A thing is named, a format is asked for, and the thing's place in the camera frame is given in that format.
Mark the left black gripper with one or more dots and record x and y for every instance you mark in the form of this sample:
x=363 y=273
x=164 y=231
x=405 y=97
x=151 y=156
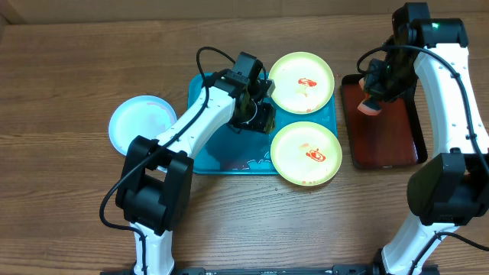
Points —
x=264 y=123

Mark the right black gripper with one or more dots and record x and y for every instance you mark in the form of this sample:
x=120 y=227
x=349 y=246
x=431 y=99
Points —
x=377 y=92

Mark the yellow-green plate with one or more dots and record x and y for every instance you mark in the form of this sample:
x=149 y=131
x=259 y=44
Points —
x=306 y=153
x=304 y=83

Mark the light blue plate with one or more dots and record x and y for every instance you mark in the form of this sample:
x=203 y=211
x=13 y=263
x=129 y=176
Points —
x=144 y=115

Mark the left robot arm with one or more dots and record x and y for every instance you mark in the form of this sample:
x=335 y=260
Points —
x=154 y=188

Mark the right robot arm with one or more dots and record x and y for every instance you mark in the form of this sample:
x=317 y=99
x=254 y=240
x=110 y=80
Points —
x=452 y=188

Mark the teal plastic tray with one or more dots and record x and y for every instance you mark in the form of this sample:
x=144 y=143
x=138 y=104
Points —
x=233 y=152

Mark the black red-lined tray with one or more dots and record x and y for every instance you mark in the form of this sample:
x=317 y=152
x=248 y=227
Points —
x=392 y=138

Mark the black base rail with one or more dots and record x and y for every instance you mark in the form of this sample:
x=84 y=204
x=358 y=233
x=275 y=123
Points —
x=338 y=269

